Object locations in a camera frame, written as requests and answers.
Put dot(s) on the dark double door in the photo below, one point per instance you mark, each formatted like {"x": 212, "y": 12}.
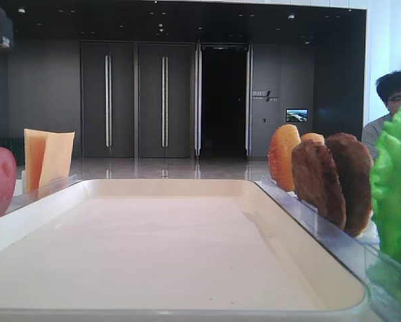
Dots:
{"x": 164, "y": 101}
{"x": 107, "y": 84}

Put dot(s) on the brown meat patty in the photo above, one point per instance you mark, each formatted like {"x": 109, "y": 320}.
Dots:
{"x": 354, "y": 164}
{"x": 316, "y": 181}

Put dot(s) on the dark double door middle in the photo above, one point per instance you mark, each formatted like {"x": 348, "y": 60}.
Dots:
{"x": 164, "y": 101}

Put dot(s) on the person with glasses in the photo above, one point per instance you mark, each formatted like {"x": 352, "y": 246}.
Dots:
{"x": 388, "y": 88}

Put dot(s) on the yellow cheese slice inner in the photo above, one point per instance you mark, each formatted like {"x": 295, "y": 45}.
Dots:
{"x": 57, "y": 157}

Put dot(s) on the dark double door left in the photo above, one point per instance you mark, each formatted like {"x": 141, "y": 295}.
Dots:
{"x": 107, "y": 84}

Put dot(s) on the brown meat patty outer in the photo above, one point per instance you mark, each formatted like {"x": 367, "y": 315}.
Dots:
{"x": 354, "y": 164}

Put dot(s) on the clear plastic rack right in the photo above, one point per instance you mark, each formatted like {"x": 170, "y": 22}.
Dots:
{"x": 361, "y": 255}

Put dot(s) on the orange cheese slice outer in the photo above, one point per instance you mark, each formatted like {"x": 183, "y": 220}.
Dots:
{"x": 35, "y": 142}

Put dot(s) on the clear plastic rack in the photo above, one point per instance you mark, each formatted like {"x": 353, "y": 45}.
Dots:
{"x": 21, "y": 198}
{"x": 361, "y": 255}

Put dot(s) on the golden bun half outer right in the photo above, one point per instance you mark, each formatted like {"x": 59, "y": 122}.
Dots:
{"x": 315, "y": 137}

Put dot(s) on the golden bun half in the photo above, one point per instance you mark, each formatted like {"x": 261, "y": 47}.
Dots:
{"x": 315, "y": 137}
{"x": 283, "y": 141}

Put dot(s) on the golden bun half inner right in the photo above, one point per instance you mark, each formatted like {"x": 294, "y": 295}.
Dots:
{"x": 283, "y": 141}

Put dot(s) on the cream rectangular tray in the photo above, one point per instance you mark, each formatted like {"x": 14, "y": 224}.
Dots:
{"x": 169, "y": 250}

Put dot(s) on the brown meat patty inner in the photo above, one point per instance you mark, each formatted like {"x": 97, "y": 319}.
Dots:
{"x": 316, "y": 181}

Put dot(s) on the small wall screen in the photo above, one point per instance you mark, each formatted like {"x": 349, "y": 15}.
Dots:
{"x": 296, "y": 115}

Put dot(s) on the clear plastic rack left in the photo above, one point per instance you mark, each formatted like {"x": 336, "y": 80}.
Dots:
{"x": 21, "y": 198}

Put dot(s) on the green lettuce leaf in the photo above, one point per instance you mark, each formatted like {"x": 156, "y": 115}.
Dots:
{"x": 385, "y": 178}

